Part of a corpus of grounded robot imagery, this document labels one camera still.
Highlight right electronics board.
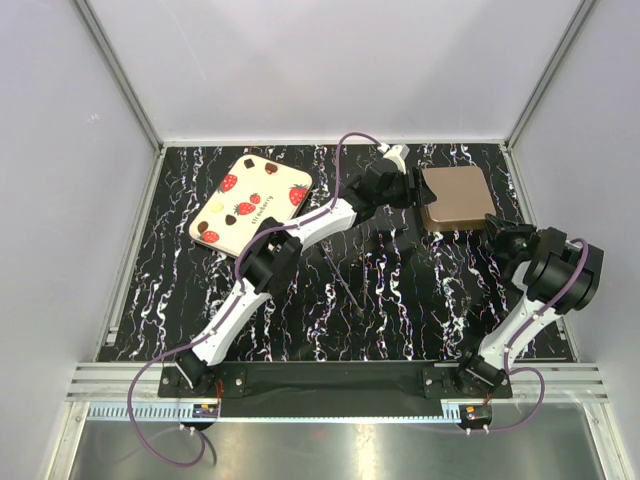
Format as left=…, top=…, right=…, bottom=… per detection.
left=462, top=404, right=493, bottom=421

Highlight rose gold box lid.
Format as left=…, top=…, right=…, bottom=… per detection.
left=422, top=166, right=495, bottom=209

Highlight brown chocolate box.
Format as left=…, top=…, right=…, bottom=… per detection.
left=421, top=204, right=496, bottom=232

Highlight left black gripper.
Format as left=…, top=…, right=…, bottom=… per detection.
left=374, top=167, right=435, bottom=210

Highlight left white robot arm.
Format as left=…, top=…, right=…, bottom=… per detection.
left=174, top=159, right=437, bottom=396

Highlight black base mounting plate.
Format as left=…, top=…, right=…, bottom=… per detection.
left=158, top=361, right=513, bottom=400

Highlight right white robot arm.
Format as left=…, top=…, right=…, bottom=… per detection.
left=453, top=214, right=605, bottom=397

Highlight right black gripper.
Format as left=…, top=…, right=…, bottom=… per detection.
left=483, top=213, right=537, bottom=262

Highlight metal tweezers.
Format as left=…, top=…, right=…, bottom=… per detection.
left=318, top=230, right=374, bottom=319

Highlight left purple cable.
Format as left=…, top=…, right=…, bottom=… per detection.
left=127, top=132, right=391, bottom=469

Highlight strawberry print white tray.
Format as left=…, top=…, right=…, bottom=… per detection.
left=189, top=154, right=313, bottom=258

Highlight left electronics board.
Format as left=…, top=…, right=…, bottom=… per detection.
left=192, top=403, right=220, bottom=419

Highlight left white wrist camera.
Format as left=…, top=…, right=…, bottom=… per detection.
left=377, top=143, right=409, bottom=174

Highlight electronics board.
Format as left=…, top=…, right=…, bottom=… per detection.
left=462, top=404, right=493, bottom=421
left=192, top=403, right=220, bottom=419

